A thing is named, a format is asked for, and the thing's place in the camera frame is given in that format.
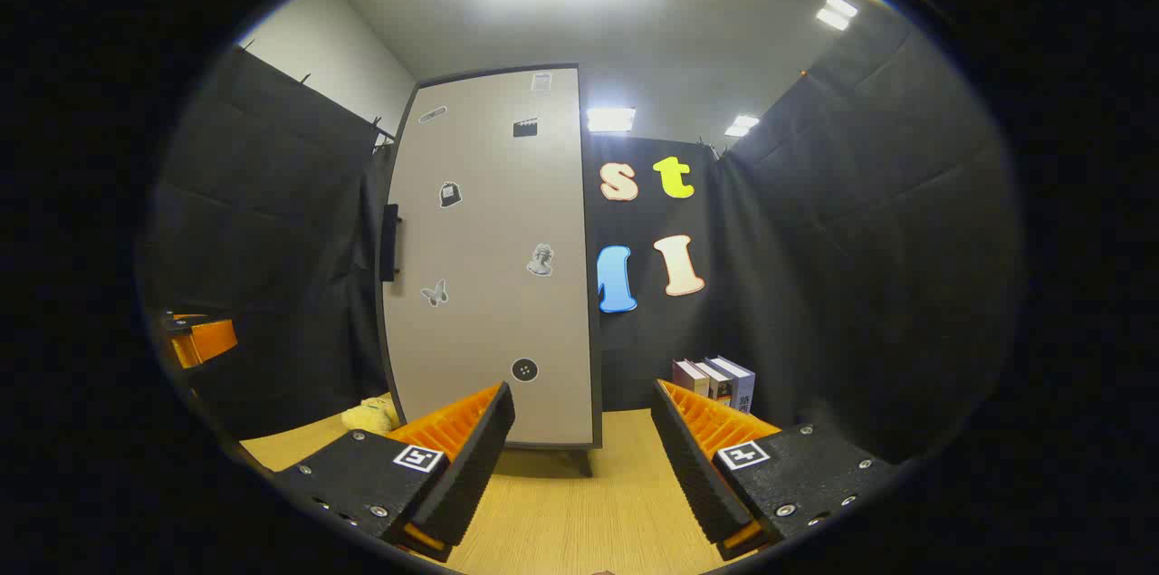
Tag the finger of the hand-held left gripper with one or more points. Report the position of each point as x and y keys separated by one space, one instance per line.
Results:
x=208 y=341

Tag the yellow plush toy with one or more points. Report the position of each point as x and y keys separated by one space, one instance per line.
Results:
x=367 y=416

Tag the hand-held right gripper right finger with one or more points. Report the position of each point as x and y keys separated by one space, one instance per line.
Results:
x=693 y=466

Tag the grey blue book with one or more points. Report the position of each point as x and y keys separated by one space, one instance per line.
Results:
x=742 y=385

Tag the black backdrop cloth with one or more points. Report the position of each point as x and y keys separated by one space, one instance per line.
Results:
x=860 y=240

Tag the beige cabinet door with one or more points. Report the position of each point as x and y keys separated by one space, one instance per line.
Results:
x=489 y=330

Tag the grey cabinet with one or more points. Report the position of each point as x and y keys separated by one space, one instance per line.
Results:
x=585 y=464

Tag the ceiling light panel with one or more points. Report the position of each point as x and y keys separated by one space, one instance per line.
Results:
x=838 y=12
x=611 y=119
x=742 y=126

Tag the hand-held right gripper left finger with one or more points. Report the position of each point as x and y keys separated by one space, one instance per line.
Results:
x=471 y=466

